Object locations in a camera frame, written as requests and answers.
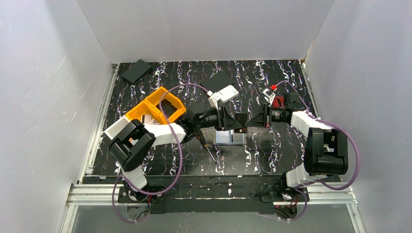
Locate red leather card holder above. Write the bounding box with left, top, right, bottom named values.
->
left=272, top=96, right=284, bottom=108

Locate yellow plastic bin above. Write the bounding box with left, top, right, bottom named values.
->
left=125, top=86, right=186, bottom=124

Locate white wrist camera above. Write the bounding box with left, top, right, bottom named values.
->
left=262, top=85, right=277, bottom=105
left=207, top=91, right=221, bottom=109

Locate white rectangular box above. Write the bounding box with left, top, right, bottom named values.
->
left=218, top=85, right=239, bottom=103

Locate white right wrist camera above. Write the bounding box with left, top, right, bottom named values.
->
left=262, top=85, right=277, bottom=105

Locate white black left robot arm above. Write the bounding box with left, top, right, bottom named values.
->
left=104, top=106, right=242, bottom=194

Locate black flat pad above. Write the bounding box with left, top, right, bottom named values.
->
left=120, top=59, right=153, bottom=84

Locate black flat box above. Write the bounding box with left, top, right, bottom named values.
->
left=200, top=71, right=234, bottom=93

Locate grey card in bin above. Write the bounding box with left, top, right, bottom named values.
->
left=141, top=114, right=160, bottom=125

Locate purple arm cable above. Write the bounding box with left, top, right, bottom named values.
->
left=112, top=83, right=211, bottom=224
left=275, top=80, right=361, bottom=221

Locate black card in bin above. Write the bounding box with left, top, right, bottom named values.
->
left=156, top=99, right=177, bottom=118

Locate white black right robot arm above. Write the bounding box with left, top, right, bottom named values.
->
left=245, top=93, right=348, bottom=188

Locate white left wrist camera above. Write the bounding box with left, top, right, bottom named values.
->
left=207, top=91, right=221, bottom=109

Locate yellow black screwdriver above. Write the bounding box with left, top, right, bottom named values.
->
left=195, top=129, right=217, bottom=164

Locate black credit card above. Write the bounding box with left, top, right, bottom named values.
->
left=234, top=113, right=248, bottom=134

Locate aluminium rail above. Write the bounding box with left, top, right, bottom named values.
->
left=77, top=64, right=119, bottom=184
left=66, top=183, right=358, bottom=205

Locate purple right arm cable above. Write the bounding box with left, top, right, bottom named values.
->
left=275, top=80, right=361, bottom=221

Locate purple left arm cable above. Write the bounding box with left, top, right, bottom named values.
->
left=112, top=83, right=211, bottom=224

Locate aluminium left side rail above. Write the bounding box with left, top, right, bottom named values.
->
left=77, top=64, right=119, bottom=184

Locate aluminium front rail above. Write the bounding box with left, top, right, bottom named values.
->
left=66, top=183, right=358, bottom=205

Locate white plastic bin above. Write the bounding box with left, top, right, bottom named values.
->
left=104, top=115, right=130, bottom=140

